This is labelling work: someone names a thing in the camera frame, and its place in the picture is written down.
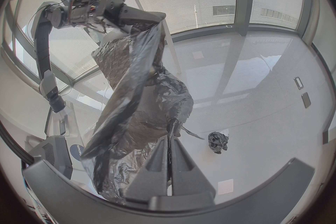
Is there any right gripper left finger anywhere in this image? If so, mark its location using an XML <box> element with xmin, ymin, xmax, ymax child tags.
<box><xmin>123</xmin><ymin>137</ymin><xmax>169</xmax><ymax>204</ymax></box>

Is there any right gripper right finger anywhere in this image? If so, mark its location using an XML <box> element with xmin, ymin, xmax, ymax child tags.
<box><xmin>170</xmin><ymin>137</ymin><xmax>216</xmax><ymax>199</ymax></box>

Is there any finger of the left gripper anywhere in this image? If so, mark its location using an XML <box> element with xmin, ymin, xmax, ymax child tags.
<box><xmin>119</xmin><ymin>5</ymin><xmax>164</xmax><ymax>27</ymax></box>

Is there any black plastic bag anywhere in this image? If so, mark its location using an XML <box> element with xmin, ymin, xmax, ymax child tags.
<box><xmin>79</xmin><ymin>21</ymin><xmax>206</xmax><ymax>205</ymax></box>

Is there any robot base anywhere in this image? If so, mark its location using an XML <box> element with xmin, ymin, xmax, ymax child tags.
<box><xmin>23</xmin><ymin>102</ymin><xmax>88</xmax><ymax>183</ymax></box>

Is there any crumpled black plastic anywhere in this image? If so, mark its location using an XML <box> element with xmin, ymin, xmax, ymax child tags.
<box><xmin>208</xmin><ymin>131</ymin><xmax>229</xmax><ymax>155</ymax></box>

